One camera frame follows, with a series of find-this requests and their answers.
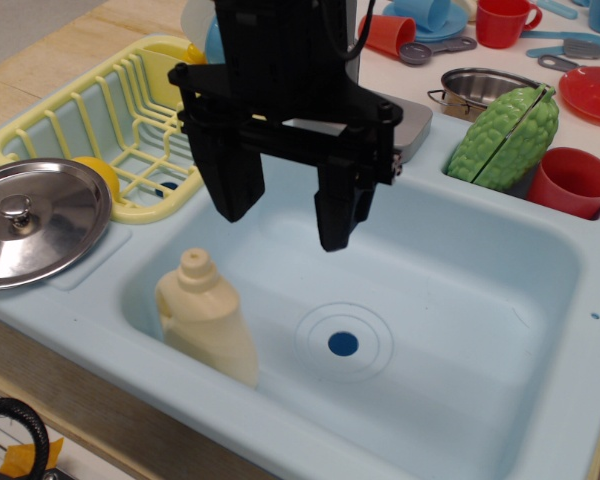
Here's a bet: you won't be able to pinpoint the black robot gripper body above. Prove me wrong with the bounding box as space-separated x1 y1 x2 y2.
168 1 403 186

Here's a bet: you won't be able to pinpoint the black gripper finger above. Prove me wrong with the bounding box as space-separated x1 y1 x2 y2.
187 128 265 222
314 165 375 252

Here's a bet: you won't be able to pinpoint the cream detergent bottle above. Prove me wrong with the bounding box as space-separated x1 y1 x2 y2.
155 248 259 388

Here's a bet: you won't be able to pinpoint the blue plate in rack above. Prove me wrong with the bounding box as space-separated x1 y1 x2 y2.
205 16 226 64

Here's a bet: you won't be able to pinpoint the white plate in rack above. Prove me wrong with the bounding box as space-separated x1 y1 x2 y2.
180 0 215 50

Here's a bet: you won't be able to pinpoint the yellow dish drying rack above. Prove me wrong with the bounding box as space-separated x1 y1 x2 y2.
0 35 203 224

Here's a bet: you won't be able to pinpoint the light blue toy sink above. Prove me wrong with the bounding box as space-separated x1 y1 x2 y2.
0 114 600 479

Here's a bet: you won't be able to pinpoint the red cup in sink compartment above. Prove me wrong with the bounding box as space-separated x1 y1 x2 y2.
526 147 600 220

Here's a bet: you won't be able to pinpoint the grey faucet base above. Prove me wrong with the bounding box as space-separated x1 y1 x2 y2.
380 93 433 164

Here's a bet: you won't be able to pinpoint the red cup lying sideways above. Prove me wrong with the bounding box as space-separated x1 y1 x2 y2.
358 15 416 58

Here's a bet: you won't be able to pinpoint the yellow ball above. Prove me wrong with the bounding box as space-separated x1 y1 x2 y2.
73 156 120 202

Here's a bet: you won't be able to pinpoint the grey measuring spoon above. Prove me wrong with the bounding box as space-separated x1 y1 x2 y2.
398 36 478 66

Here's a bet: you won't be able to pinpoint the blue cup on plate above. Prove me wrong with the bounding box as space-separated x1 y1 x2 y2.
393 0 451 32

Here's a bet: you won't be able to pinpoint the green bitter melon toy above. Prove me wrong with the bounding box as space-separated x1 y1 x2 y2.
446 84 559 192

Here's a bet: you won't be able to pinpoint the stainless steel pot lid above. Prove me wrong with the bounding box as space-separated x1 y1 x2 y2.
0 158 113 290

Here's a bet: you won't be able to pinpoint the blue toy knife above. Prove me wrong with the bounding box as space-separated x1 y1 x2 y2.
521 30 600 44

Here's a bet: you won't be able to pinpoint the red plate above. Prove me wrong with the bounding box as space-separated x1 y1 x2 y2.
559 66 600 122

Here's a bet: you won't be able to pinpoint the grey toy fork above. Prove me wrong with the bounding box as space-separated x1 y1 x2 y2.
563 38 600 59

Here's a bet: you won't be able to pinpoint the yellow tape piece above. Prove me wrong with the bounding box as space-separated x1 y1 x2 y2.
0 438 64 478

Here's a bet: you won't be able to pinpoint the red mug with handle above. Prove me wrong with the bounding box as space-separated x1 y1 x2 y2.
475 0 543 49

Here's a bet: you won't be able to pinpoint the grey utensil handle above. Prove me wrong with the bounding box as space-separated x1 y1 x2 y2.
537 55 580 72

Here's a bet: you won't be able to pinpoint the black cable loop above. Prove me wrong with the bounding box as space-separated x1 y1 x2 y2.
0 398 51 480

